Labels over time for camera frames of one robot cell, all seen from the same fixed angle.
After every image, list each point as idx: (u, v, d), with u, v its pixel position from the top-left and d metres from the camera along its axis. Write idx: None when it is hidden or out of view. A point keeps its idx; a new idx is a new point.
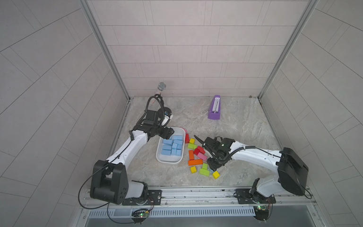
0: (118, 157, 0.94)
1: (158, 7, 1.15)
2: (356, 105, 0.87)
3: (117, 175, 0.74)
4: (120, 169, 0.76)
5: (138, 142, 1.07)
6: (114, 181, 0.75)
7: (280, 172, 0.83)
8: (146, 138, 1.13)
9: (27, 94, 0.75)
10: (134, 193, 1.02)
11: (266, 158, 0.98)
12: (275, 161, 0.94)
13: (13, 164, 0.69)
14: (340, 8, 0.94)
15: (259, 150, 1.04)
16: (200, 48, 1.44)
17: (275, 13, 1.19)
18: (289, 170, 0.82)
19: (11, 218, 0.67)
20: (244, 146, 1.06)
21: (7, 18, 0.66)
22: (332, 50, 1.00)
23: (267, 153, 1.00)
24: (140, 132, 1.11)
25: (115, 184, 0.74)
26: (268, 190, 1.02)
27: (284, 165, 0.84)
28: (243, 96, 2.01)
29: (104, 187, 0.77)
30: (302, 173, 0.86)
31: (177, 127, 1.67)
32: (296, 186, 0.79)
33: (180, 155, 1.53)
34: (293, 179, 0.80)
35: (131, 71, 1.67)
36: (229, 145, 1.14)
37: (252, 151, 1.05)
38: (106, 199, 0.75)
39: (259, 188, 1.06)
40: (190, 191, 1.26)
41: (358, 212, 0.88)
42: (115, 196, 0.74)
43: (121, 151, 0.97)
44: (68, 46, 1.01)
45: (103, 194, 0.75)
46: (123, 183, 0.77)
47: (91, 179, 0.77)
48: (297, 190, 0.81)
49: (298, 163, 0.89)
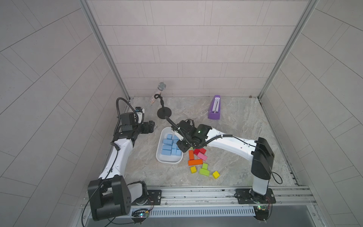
0: (111, 170, 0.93)
1: (158, 6, 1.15)
2: (356, 105, 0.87)
3: (117, 187, 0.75)
4: (118, 180, 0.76)
5: (125, 148, 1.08)
6: (116, 194, 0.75)
7: (254, 161, 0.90)
8: (131, 143, 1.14)
9: (27, 95, 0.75)
10: (135, 194, 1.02)
11: (242, 147, 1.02)
12: (251, 151, 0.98)
13: (13, 164, 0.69)
14: (340, 8, 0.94)
15: (236, 139, 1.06)
16: (200, 48, 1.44)
17: (275, 13, 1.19)
18: (263, 160, 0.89)
19: (11, 218, 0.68)
20: (222, 135, 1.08)
21: (7, 17, 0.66)
22: (332, 50, 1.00)
23: (244, 143, 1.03)
24: (123, 140, 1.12)
25: (118, 196, 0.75)
26: (261, 187, 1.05)
27: (258, 154, 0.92)
28: (243, 96, 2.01)
29: (107, 204, 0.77)
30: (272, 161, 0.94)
31: None
32: (265, 172, 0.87)
33: (180, 155, 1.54)
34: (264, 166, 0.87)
35: (131, 71, 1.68)
36: (205, 132, 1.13)
37: (228, 139, 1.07)
38: (113, 214, 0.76)
39: (254, 188, 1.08)
40: (190, 191, 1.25)
41: (358, 212, 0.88)
42: (121, 207, 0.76)
43: (112, 164, 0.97)
44: (68, 46, 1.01)
45: (108, 210, 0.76)
46: (125, 192, 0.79)
47: (90, 202, 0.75)
48: (263, 176, 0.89)
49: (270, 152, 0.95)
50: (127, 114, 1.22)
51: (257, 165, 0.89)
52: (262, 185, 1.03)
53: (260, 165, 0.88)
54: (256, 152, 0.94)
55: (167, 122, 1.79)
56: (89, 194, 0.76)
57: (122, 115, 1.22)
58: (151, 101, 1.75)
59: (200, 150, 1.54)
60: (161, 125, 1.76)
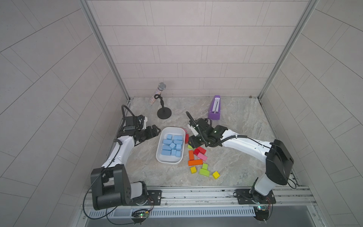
0: (113, 161, 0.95)
1: (158, 6, 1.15)
2: (356, 105, 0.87)
3: (119, 175, 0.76)
4: (120, 168, 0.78)
5: (127, 144, 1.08)
6: (117, 183, 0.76)
7: (267, 161, 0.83)
8: (133, 142, 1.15)
9: (27, 95, 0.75)
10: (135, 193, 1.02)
11: (256, 147, 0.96)
12: (265, 152, 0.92)
13: (13, 164, 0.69)
14: (340, 8, 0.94)
15: (251, 140, 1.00)
16: (200, 48, 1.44)
17: (275, 13, 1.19)
18: (276, 161, 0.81)
19: (11, 218, 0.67)
20: (236, 135, 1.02)
21: (7, 17, 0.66)
22: (332, 50, 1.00)
23: (258, 143, 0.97)
24: (125, 136, 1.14)
25: (119, 184, 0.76)
26: (263, 188, 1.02)
27: (272, 155, 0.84)
28: (243, 96, 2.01)
29: (108, 193, 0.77)
30: (289, 166, 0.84)
31: (177, 127, 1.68)
32: (280, 176, 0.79)
33: (180, 156, 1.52)
34: (279, 169, 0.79)
35: (131, 71, 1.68)
36: (221, 132, 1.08)
37: (243, 139, 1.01)
38: (113, 203, 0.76)
39: (257, 187, 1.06)
40: (190, 191, 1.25)
41: (358, 212, 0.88)
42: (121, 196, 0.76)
43: (114, 155, 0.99)
44: (68, 46, 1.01)
45: (108, 199, 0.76)
46: (126, 182, 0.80)
47: (91, 189, 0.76)
48: (279, 180, 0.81)
49: (287, 156, 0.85)
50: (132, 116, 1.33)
51: (271, 167, 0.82)
52: (268, 187, 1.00)
53: (273, 167, 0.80)
54: (271, 153, 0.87)
55: (167, 122, 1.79)
56: (91, 181, 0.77)
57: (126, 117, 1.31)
58: (151, 101, 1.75)
59: (200, 151, 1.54)
60: (161, 125, 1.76)
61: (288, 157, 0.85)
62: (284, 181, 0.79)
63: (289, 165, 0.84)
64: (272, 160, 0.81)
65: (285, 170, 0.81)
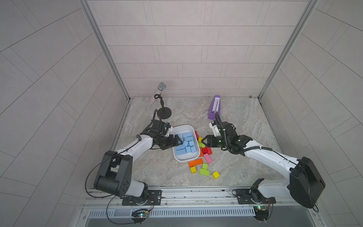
0: (126, 150, 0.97)
1: (158, 6, 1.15)
2: (356, 105, 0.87)
3: (125, 165, 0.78)
4: (128, 159, 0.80)
5: (145, 143, 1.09)
6: (120, 172, 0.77)
7: (291, 178, 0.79)
8: (151, 143, 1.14)
9: (27, 95, 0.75)
10: (135, 193, 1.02)
11: (280, 162, 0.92)
12: (290, 167, 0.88)
13: (14, 164, 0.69)
14: (340, 8, 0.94)
15: (276, 153, 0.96)
16: (200, 48, 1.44)
17: (275, 13, 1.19)
18: (301, 178, 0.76)
19: (11, 218, 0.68)
20: (261, 146, 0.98)
21: (7, 17, 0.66)
22: (332, 50, 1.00)
23: (283, 158, 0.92)
24: (146, 135, 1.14)
25: (121, 174, 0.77)
26: (268, 191, 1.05)
27: (297, 171, 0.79)
28: (243, 96, 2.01)
29: (108, 178, 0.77)
30: (318, 187, 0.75)
31: (183, 126, 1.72)
32: (306, 197, 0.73)
33: (196, 152, 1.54)
34: (305, 187, 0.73)
35: (131, 71, 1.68)
36: (245, 141, 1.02)
37: (267, 152, 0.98)
38: (109, 190, 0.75)
39: (262, 187, 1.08)
40: (190, 191, 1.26)
41: (358, 212, 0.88)
42: (117, 187, 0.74)
43: (129, 146, 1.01)
44: (68, 46, 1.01)
45: (107, 185, 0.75)
46: (128, 175, 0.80)
47: (99, 168, 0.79)
48: (305, 201, 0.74)
49: (317, 177, 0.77)
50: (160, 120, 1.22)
51: (296, 184, 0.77)
52: (273, 192, 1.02)
53: (299, 185, 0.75)
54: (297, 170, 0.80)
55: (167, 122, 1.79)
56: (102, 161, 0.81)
57: (155, 119, 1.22)
58: (151, 101, 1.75)
59: (207, 151, 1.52)
60: None
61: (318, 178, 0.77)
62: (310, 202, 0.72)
63: (319, 187, 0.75)
64: (297, 176, 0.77)
65: (313, 190, 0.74)
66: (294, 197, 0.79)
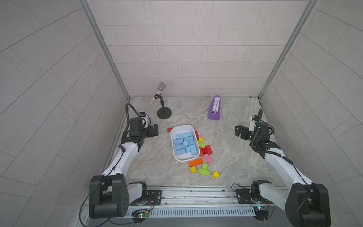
0: (114, 169, 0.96)
1: (158, 6, 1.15)
2: (356, 105, 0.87)
3: (117, 186, 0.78)
4: (119, 178, 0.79)
5: (130, 152, 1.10)
6: (115, 193, 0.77)
7: (293, 191, 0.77)
8: (136, 148, 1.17)
9: (27, 95, 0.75)
10: (135, 194, 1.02)
11: (292, 174, 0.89)
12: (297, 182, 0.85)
13: (14, 164, 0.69)
14: (340, 8, 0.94)
15: (294, 168, 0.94)
16: (200, 48, 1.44)
17: (275, 13, 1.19)
18: (303, 196, 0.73)
19: (11, 218, 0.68)
20: (282, 155, 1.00)
21: (7, 18, 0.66)
22: (332, 50, 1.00)
23: (298, 173, 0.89)
24: (129, 143, 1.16)
25: (116, 195, 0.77)
26: (266, 192, 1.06)
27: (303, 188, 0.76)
28: (243, 96, 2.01)
29: (104, 203, 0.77)
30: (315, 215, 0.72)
31: (184, 125, 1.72)
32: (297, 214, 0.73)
33: (196, 154, 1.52)
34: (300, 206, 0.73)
35: (131, 71, 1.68)
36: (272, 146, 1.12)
37: (285, 162, 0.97)
38: (108, 214, 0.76)
39: (263, 187, 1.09)
40: (190, 191, 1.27)
41: (358, 212, 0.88)
42: (117, 208, 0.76)
43: (116, 163, 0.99)
44: (68, 46, 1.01)
45: (105, 210, 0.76)
46: (124, 193, 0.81)
47: (89, 197, 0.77)
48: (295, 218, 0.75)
49: (323, 209, 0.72)
50: (136, 120, 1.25)
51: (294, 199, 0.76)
52: (271, 196, 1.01)
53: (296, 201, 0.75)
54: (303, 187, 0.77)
55: (167, 122, 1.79)
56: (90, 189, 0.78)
57: (131, 120, 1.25)
58: (151, 101, 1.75)
59: (207, 151, 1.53)
60: (161, 125, 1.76)
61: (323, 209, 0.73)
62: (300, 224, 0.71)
63: (320, 219, 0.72)
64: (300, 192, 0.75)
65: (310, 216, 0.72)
66: (287, 211, 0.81)
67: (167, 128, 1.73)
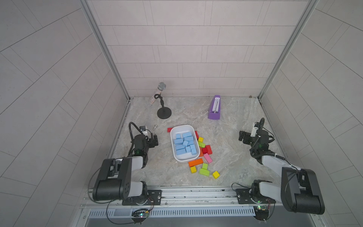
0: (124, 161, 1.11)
1: (158, 6, 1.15)
2: (356, 105, 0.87)
3: (124, 166, 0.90)
4: (126, 161, 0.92)
5: (137, 161, 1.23)
6: (121, 173, 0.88)
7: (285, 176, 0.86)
8: (142, 164, 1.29)
9: (27, 95, 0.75)
10: (135, 192, 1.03)
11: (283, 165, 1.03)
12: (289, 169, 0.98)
13: (13, 164, 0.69)
14: (340, 8, 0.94)
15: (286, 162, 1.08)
16: (200, 48, 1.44)
17: (275, 13, 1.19)
18: (293, 180, 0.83)
19: (11, 218, 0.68)
20: (275, 154, 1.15)
21: (7, 18, 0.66)
22: (332, 50, 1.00)
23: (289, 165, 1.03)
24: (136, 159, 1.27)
25: (121, 175, 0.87)
26: (266, 190, 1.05)
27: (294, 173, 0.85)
28: (243, 96, 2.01)
29: (108, 183, 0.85)
30: (307, 199, 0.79)
31: (184, 125, 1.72)
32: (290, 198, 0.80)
33: (196, 154, 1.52)
34: (290, 185, 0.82)
35: (131, 71, 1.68)
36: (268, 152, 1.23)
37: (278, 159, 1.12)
38: (109, 193, 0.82)
39: (263, 184, 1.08)
40: (190, 191, 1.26)
41: (358, 212, 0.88)
42: (119, 187, 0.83)
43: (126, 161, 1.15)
44: (68, 47, 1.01)
45: (108, 188, 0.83)
46: (127, 177, 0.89)
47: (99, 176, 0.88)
48: (289, 203, 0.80)
49: (313, 190, 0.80)
50: (141, 140, 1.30)
51: (285, 181, 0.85)
52: (271, 192, 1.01)
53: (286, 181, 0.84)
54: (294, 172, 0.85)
55: (167, 122, 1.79)
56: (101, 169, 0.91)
57: (135, 139, 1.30)
58: (151, 101, 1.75)
59: (207, 151, 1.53)
60: (161, 125, 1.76)
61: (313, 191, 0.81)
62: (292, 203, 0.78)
63: (312, 204, 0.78)
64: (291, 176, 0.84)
65: (303, 200, 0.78)
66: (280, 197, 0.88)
67: (167, 128, 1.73)
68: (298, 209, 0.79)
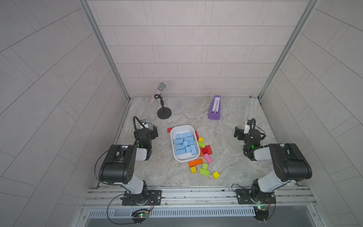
0: None
1: (158, 7, 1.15)
2: (356, 105, 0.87)
3: (129, 152, 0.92)
4: (132, 148, 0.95)
5: (142, 154, 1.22)
6: (125, 158, 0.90)
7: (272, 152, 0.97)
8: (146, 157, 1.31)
9: (27, 95, 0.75)
10: (135, 188, 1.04)
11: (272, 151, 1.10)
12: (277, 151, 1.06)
13: (13, 164, 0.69)
14: (340, 8, 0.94)
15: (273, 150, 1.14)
16: (200, 48, 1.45)
17: (275, 13, 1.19)
18: (279, 152, 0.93)
19: (11, 218, 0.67)
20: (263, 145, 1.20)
21: (7, 18, 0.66)
22: (332, 50, 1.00)
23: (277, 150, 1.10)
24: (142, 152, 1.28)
25: (126, 160, 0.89)
26: (265, 183, 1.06)
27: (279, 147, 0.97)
28: (243, 96, 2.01)
29: (114, 164, 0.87)
30: (296, 164, 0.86)
31: (184, 125, 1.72)
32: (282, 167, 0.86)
33: (196, 154, 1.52)
34: (278, 155, 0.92)
35: (132, 71, 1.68)
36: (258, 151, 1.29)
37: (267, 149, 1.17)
38: (114, 174, 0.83)
39: (261, 180, 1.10)
40: (190, 191, 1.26)
41: (358, 212, 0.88)
42: (125, 168, 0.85)
43: None
44: (68, 47, 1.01)
45: (113, 169, 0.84)
46: (132, 163, 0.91)
47: (105, 158, 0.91)
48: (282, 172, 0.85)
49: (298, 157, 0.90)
50: (145, 133, 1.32)
51: (274, 154, 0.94)
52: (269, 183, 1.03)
53: (275, 154, 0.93)
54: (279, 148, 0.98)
55: (167, 122, 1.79)
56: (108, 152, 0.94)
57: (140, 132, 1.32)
58: (151, 101, 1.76)
59: (207, 151, 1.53)
60: (161, 125, 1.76)
61: (298, 158, 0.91)
62: (284, 169, 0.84)
63: (302, 168, 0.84)
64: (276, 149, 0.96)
65: (293, 166, 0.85)
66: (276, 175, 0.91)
67: (167, 128, 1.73)
68: (290, 177, 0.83)
